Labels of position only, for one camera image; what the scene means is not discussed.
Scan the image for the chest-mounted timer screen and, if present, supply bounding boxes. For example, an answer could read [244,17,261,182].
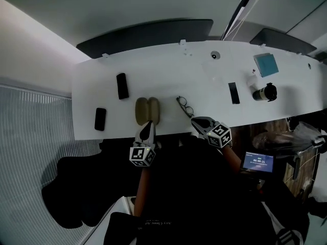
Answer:
[241,151,276,174]

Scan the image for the teal notebook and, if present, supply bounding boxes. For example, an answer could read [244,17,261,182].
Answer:
[252,52,279,78]

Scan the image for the person's right forearm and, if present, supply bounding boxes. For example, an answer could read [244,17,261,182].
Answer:
[221,145,242,175]

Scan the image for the black white striped strap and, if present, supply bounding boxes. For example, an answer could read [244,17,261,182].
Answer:
[277,228,299,245]

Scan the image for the black smartphone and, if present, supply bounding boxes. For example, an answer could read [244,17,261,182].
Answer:
[94,107,107,132]

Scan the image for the long dark desk divider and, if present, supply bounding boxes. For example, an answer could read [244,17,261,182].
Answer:
[76,18,214,60]

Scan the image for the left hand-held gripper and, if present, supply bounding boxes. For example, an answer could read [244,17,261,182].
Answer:
[129,120,157,167]

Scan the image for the black tumbler bottle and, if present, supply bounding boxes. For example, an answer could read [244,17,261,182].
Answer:
[252,82,278,103]

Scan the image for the person in dark shirt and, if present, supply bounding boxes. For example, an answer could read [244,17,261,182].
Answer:
[98,134,311,245]

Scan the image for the white window blinds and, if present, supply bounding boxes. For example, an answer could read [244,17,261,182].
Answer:
[0,84,103,245]

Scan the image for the thin-framed round glasses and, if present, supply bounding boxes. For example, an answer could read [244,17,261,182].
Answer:
[175,95,195,118]

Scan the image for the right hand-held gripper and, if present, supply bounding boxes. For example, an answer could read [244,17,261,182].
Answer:
[191,116,232,148]

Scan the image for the black flat remote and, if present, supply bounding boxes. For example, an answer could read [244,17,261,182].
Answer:
[228,82,241,105]

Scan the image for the black office chair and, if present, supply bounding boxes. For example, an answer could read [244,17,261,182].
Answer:
[41,139,138,229]

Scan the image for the beige glasses case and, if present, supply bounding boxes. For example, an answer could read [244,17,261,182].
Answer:
[134,96,161,126]

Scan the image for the person's left forearm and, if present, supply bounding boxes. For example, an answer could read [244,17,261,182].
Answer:
[134,166,151,216]

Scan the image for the black oblong box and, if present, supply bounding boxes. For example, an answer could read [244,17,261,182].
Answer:
[116,72,129,100]

